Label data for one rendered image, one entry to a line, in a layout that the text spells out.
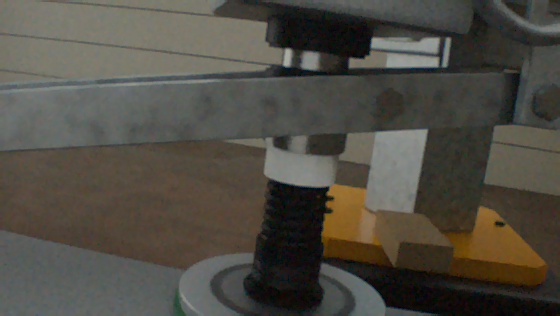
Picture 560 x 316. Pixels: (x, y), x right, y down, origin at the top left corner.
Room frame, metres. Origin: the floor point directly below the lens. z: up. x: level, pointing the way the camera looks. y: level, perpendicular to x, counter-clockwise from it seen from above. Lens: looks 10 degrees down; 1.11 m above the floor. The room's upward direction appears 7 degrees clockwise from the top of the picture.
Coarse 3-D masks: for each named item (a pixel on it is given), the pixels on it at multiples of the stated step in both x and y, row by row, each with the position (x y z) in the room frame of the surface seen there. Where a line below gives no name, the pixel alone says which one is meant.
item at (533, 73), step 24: (504, 0) 0.47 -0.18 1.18; (552, 0) 0.48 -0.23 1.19; (480, 24) 0.64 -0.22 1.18; (456, 48) 0.63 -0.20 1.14; (480, 48) 0.64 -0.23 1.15; (528, 48) 0.48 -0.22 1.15; (552, 48) 0.48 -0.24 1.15; (528, 72) 0.48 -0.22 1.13; (552, 72) 0.48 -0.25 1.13; (528, 96) 0.48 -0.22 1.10; (528, 120) 0.48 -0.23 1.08
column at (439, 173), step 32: (416, 64) 1.17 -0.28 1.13; (448, 128) 1.12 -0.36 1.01; (480, 128) 1.16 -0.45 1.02; (384, 160) 1.23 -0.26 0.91; (416, 160) 1.12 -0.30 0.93; (448, 160) 1.13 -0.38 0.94; (480, 160) 1.17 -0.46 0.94; (384, 192) 1.21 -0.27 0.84; (416, 192) 1.11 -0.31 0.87; (448, 192) 1.14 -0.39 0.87; (480, 192) 1.18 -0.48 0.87; (448, 224) 1.15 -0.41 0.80
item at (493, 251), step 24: (336, 192) 1.40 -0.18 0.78; (360, 192) 1.43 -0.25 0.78; (336, 216) 1.17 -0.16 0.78; (360, 216) 1.19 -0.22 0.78; (480, 216) 1.33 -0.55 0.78; (336, 240) 1.01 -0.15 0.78; (360, 240) 1.02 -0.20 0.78; (456, 240) 1.09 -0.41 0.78; (480, 240) 1.11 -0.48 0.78; (504, 240) 1.13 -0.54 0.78; (384, 264) 1.00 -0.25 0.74; (456, 264) 0.98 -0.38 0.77; (480, 264) 0.97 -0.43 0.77; (504, 264) 0.97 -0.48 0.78; (528, 264) 0.98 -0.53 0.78
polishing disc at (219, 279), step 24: (216, 264) 0.57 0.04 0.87; (240, 264) 0.58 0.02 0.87; (192, 288) 0.50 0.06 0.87; (216, 288) 0.51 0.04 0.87; (240, 288) 0.52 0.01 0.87; (336, 288) 0.55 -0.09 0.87; (360, 288) 0.56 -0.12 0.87; (192, 312) 0.46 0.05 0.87; (216, 312) 0.46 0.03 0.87; (240, 312) 0.47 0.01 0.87; (264, 312) 0.47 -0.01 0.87; (288, 312) 0.48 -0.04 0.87; (312, 312) 0.48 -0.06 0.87; (336, 312) 0.49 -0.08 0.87; (360, 312) 0.50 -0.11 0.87; (384, 312) 0.50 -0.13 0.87
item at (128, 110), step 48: (0, 96) 0.41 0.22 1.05; (48, 96) 0.42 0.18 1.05; (96, 96) 0.43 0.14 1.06; (144, 96) 0.44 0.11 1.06; (192, 96) 0.44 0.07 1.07; (240, 96) 0.45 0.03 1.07; (288, 96) 0.46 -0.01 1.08; (336, 96) 0.47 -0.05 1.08; (384, 96) 0.47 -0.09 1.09; (432, 96) 0.49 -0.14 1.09; (480, 96) 0.50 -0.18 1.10; (0, 144) 0.41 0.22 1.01; (48, 144) 0.42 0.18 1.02; (96, 144) 0.43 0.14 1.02; (144, 144) 0.44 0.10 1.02
